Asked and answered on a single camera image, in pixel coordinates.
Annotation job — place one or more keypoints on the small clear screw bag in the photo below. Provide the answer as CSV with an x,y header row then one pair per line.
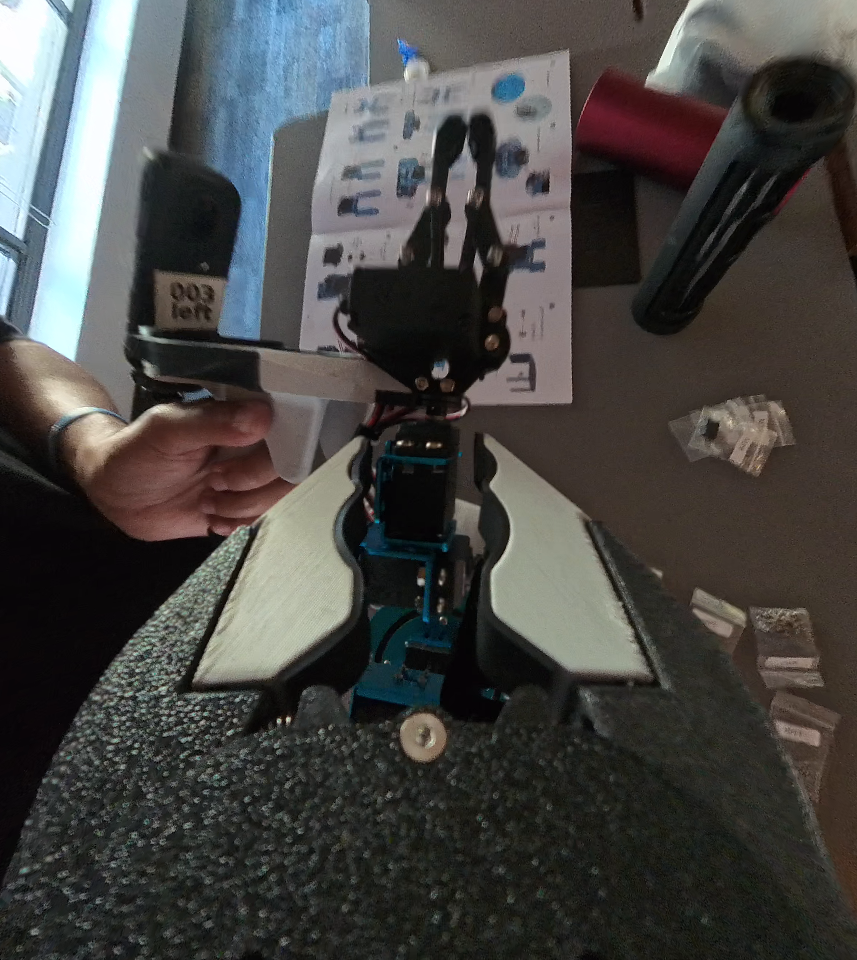
x,y
717,619
803,742
785,645

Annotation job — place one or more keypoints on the person's dark clothing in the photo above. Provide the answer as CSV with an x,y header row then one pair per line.
x,y
23,637

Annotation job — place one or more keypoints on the black ribbed tube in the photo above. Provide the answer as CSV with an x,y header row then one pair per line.
x,y
728,217

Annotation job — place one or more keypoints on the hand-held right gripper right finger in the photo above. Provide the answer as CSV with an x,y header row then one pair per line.
x,y
563,585

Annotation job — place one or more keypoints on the blue wristband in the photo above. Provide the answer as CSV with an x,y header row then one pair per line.
x,y
80,420

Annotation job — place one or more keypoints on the small black desk flap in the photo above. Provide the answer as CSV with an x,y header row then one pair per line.
x,y
605,232

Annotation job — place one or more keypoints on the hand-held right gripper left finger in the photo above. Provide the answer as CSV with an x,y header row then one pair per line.
x,y
286,585

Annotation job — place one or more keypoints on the person's left hand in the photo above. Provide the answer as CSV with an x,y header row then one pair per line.
x,y
158,472

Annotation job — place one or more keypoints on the small blue white bottle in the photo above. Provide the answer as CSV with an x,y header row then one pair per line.
x,y
413,64

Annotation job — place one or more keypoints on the red metal cylinder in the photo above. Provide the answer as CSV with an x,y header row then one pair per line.
x,y
646,135

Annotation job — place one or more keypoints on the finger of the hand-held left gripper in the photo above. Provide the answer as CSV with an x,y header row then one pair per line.
x,y
316,377

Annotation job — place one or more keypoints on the printed instruction sheet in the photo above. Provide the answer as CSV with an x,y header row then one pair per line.
x,y
541,315

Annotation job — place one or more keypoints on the bunch of small screw bags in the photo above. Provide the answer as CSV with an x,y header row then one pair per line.
x,y
736,431

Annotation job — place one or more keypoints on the white crumpled tissue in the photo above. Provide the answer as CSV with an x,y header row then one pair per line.
x,y
706,37

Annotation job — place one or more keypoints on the black blue toy robot arm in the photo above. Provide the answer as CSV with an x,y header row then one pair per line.
x,y
413,307

